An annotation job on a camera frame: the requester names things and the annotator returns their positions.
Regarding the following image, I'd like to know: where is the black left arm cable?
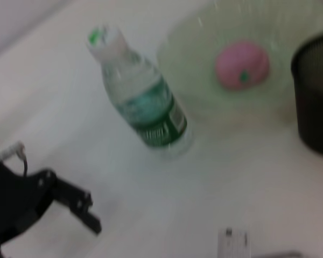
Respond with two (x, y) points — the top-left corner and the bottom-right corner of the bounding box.
(0, 141), (30, 177)

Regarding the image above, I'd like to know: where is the clear green-label water bottle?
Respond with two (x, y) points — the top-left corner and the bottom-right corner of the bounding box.
(85, 23), (194, 161)

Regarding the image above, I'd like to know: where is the clear plastic ruler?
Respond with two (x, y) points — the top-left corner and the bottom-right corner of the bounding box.
(217, 226), (251, 258)

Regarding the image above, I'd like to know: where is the black mesh pen holder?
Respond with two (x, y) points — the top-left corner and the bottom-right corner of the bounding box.
(290, 31), (323, 157)

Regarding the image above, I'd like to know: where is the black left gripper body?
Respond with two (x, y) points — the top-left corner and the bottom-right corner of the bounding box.
(0, 146), (58, 258)

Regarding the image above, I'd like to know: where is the silver grey pen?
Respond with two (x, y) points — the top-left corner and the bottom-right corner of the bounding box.
(254, 249), (303, 258)

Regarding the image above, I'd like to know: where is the pink toy peach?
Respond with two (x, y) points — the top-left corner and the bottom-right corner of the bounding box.
(214, 38), (272, 92)

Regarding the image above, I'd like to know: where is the green glass fruit bowl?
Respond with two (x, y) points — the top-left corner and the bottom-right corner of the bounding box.
(156, 0), (323, 127)

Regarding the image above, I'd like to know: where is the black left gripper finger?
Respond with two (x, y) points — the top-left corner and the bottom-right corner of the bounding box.
(52, 177), (102, 237)

